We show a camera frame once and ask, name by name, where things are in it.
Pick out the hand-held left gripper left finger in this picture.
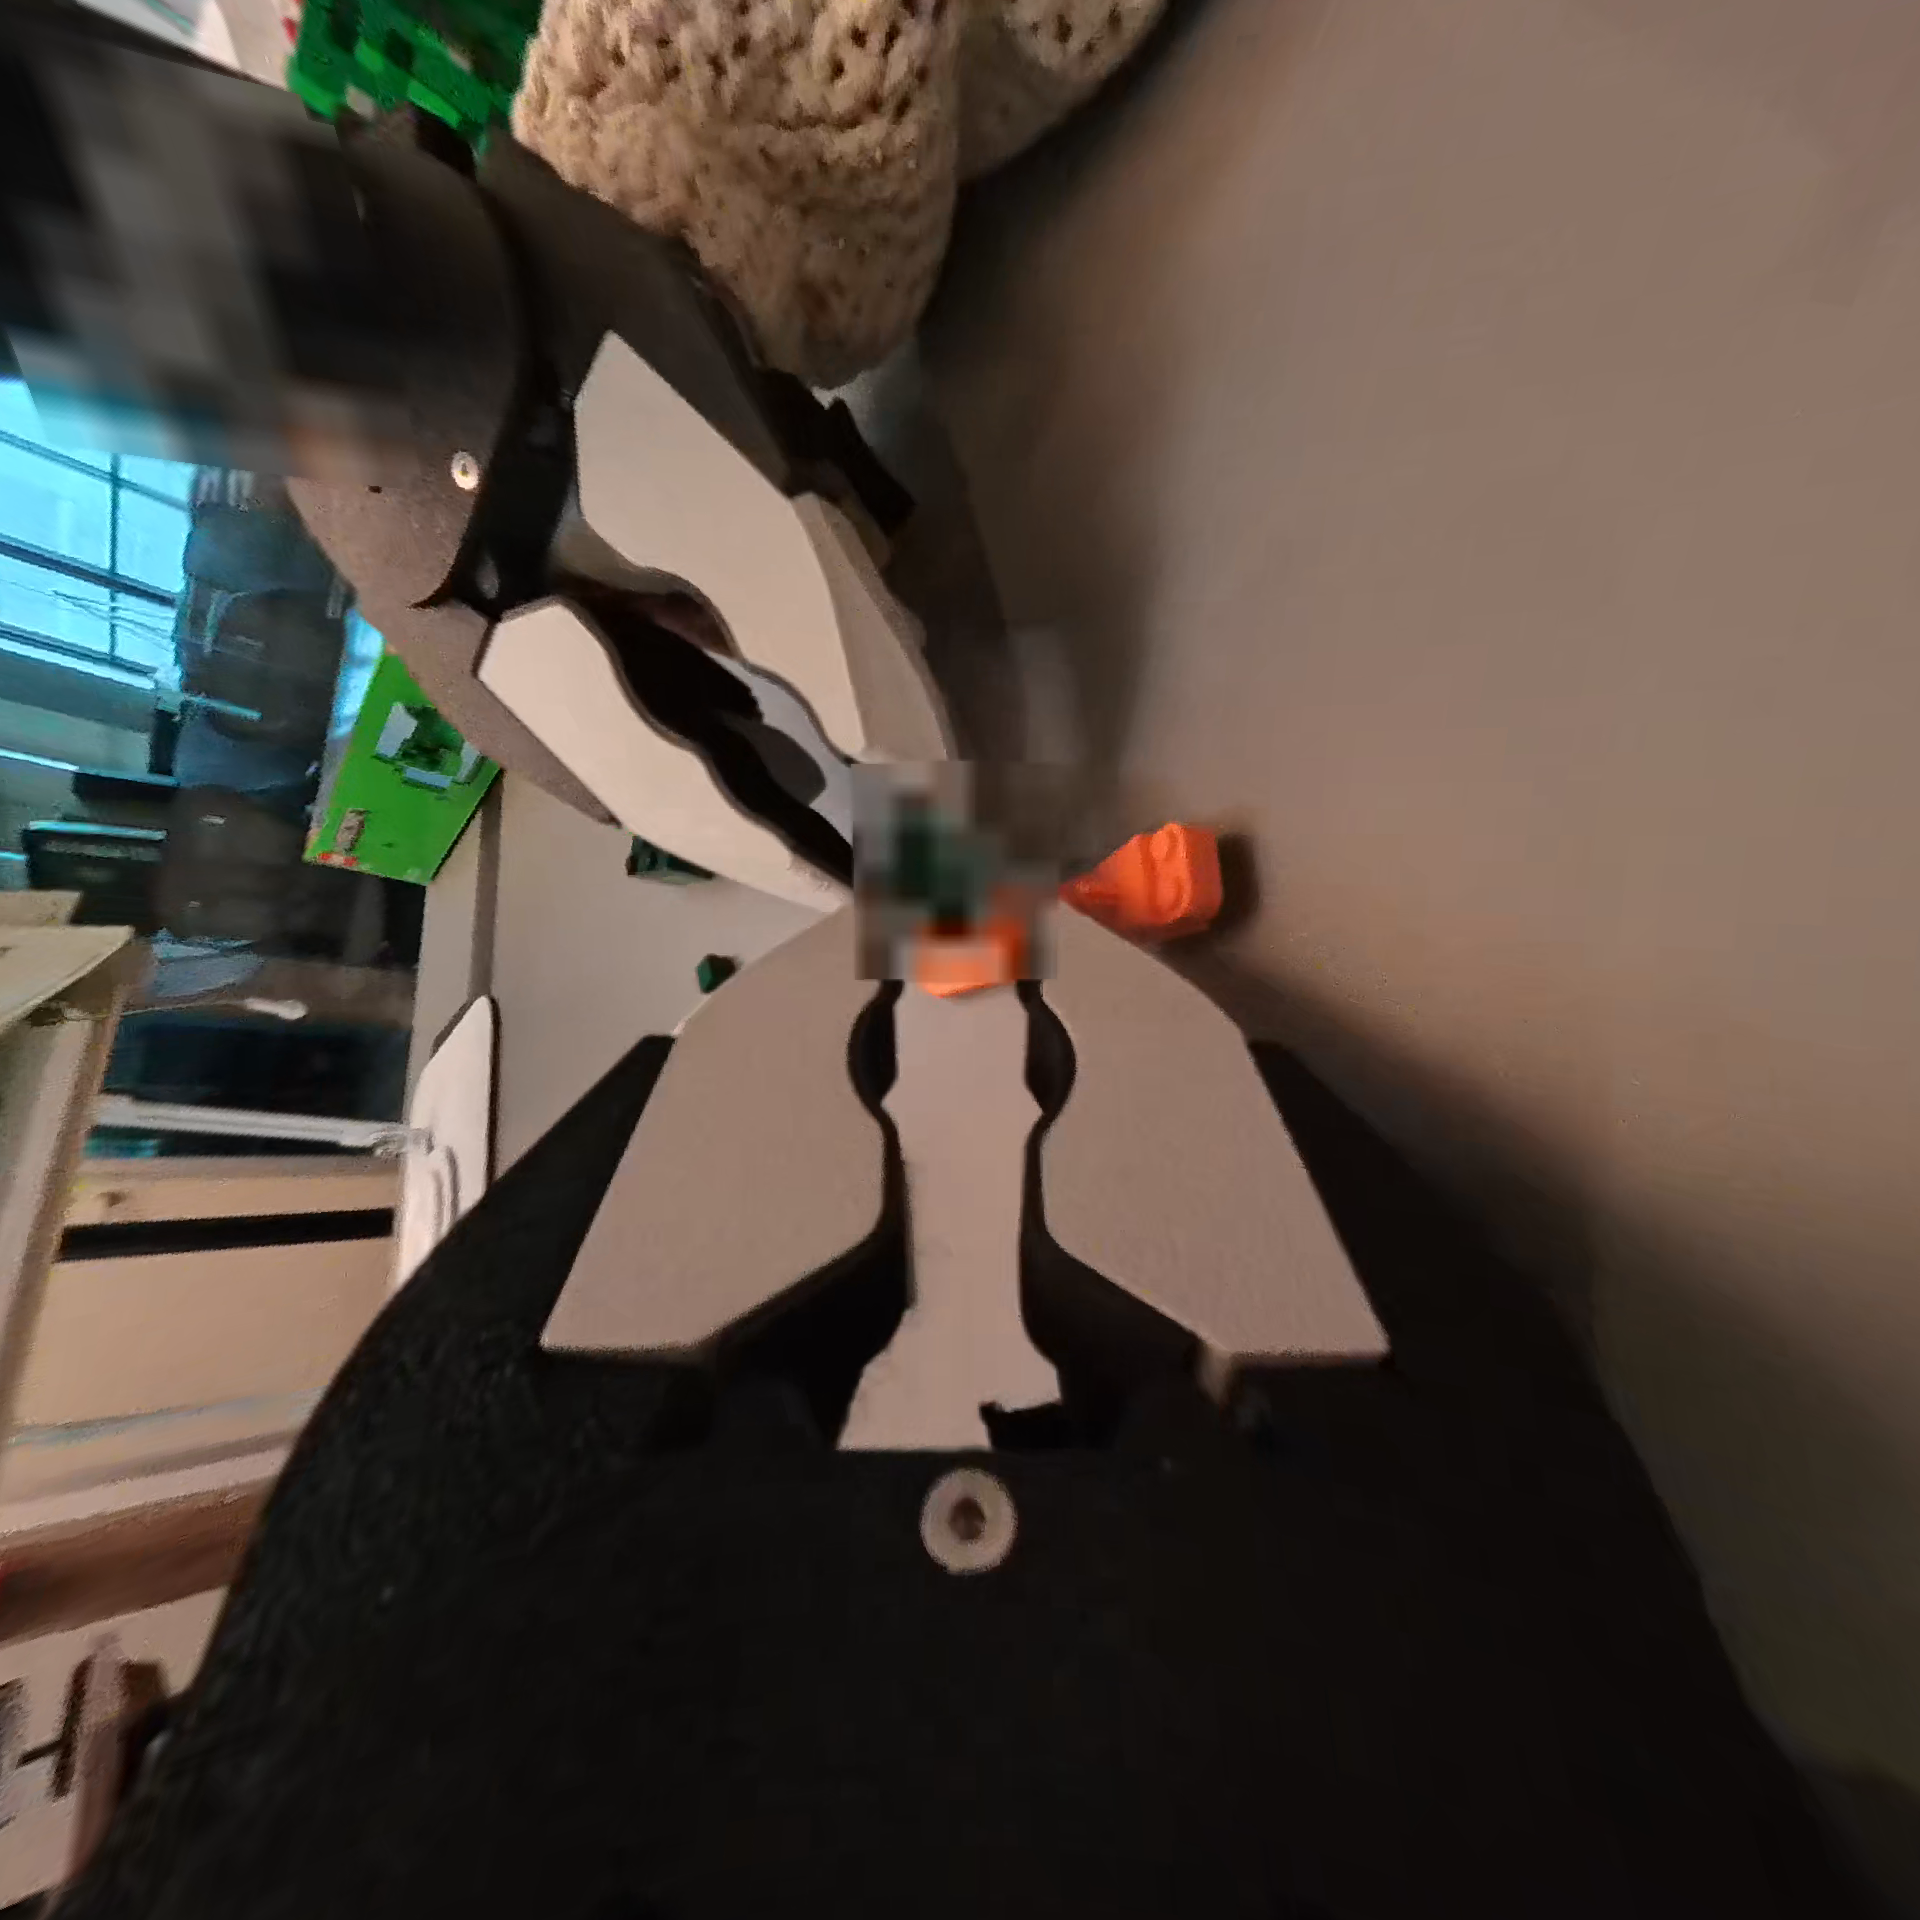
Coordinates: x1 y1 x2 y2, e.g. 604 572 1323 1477
544 898 906 1371

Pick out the person's right forearm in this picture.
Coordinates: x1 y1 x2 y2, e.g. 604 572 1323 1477
506 0 1178 383

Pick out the white round-cornered base plate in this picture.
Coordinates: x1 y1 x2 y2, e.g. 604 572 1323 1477
391 988 504 1299

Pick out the green lego creeper figure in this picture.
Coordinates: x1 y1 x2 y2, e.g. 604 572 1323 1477
290 0 550 139

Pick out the orange brick separator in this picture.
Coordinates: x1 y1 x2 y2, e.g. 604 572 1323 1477
914 825 1237 998

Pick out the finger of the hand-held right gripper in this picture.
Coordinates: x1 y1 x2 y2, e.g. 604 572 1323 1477
476 594 877 912
563 331 966 788

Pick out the green lego box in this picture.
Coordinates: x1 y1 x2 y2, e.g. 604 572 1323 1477
307 642 504 887

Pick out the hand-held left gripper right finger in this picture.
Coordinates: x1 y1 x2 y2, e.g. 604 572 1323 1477
1020 925 1391 1385

